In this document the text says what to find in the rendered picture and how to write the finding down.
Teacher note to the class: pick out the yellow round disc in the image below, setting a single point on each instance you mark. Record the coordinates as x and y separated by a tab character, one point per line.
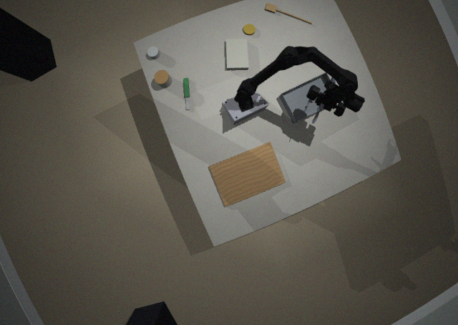
249	29

